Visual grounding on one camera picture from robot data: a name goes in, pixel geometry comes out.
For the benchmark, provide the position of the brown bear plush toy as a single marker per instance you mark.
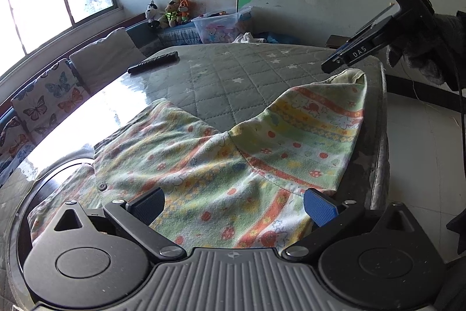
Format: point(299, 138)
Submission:
point(170, 13)

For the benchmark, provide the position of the butterfly print cushion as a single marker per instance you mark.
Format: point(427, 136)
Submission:
point(51, 96)
point(14, 147)

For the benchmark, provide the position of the person's right hand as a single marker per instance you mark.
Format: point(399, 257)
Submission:
point(429, 52)

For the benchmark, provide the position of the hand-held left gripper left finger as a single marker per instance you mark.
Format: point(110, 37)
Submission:
point(149, 204)

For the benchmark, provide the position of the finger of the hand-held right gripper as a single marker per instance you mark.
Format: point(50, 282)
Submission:
point(378, 18)
point(349, 56)

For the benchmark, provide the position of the white cloth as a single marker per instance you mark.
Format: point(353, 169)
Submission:
point(249, 37)

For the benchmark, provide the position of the blue cloth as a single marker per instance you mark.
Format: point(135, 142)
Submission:
point(282, 39)

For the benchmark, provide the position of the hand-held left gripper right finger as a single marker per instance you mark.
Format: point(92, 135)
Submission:
point(322, 208)

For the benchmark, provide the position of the clear plastic storage box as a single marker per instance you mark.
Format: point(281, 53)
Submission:
point(218, 26)

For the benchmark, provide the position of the black and white plush toy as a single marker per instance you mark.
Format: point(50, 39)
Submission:
point(152, 14)

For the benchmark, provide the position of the striped printed baby garment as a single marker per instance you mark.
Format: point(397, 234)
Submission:
point(218, 165)

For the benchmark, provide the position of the beige cushion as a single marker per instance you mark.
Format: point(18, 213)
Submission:
point(105, 59)

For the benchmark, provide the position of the orange plush toy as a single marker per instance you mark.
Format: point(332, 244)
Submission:
point(185, 10)

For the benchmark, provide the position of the black remote control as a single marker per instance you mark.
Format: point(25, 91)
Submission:
point(153, 62)

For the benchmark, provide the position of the grey quilted star table cover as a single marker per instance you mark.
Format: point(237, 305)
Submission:
point(236, 74)

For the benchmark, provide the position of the dark wooden stool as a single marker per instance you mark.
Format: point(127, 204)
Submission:
point(335, 41)

